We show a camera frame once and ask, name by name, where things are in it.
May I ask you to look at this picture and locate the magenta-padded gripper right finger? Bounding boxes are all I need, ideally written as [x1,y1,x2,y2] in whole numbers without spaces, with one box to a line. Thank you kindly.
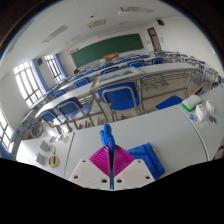
[113,145,156,191]

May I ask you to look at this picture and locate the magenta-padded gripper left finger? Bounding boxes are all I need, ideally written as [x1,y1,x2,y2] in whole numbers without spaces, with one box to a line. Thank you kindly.
[68,145,112,191]

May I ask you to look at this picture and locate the blue towel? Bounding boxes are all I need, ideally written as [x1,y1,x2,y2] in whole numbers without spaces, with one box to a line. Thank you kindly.
[99,123,167,181]

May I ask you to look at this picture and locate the blue chair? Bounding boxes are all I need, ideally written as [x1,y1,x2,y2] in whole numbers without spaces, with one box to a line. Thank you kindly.
[54,96,94,129]
[38,108,73,133]
[96,81,143,121]
[154,94,184,111]

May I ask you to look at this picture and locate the framed picture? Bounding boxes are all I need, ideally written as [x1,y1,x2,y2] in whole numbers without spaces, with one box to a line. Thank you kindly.
[89,66,146,88]

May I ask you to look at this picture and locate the white and green box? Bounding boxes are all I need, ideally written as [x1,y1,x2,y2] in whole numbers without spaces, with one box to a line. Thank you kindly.
[181,94,203,112]

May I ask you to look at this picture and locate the small white printed box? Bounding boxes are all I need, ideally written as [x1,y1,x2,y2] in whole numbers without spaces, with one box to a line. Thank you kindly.
[205,99,216,115]
[195,104,208,122]

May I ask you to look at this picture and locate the small dark blue card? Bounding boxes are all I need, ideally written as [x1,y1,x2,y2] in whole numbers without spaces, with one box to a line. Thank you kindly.
[208,114,219,125]

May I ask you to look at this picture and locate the large white framed window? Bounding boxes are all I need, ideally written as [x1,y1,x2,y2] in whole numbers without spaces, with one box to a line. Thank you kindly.
[13,60,46,108]
[0,106,16,151]

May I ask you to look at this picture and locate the rows of white desks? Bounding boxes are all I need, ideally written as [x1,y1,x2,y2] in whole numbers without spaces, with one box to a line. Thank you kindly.
[19,49,224,134]

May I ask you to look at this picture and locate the blue curtain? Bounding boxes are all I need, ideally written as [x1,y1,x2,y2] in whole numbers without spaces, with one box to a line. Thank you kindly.
[31,59,51,94]
[54,53,68,79]

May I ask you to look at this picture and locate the narrow white framed window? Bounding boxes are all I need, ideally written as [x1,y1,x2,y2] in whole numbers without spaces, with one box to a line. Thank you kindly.
[44,54,66,83]

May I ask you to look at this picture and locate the orange lectern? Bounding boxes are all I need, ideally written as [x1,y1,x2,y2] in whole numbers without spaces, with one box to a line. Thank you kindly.
[103,52,120,61]

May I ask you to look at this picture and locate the green chalkboard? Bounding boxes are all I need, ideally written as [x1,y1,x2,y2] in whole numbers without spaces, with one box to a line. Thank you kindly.
[70,33,145,69]

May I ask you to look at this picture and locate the brown door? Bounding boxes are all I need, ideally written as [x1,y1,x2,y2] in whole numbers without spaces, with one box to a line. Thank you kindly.
[146,26,162,53]

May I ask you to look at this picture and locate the ceiling lights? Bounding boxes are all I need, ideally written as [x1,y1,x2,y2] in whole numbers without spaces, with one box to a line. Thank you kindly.
[41,5,156,44]

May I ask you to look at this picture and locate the ceiling air vent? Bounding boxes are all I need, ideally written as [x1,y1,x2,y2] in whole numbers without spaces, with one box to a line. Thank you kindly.
[87,18,108,29]

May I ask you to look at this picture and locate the white ceiling projector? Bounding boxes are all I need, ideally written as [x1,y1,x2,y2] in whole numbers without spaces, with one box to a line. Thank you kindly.
[117,7,133,16]

